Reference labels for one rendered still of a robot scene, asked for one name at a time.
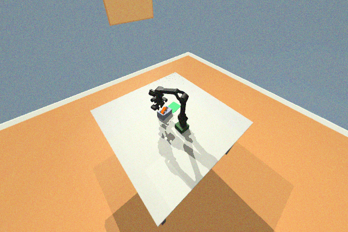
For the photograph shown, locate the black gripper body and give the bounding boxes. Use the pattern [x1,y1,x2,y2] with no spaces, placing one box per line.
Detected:
[151,97,167,111]

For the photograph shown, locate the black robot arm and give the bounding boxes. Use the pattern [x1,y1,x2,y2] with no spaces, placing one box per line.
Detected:
[148,86,189,128]

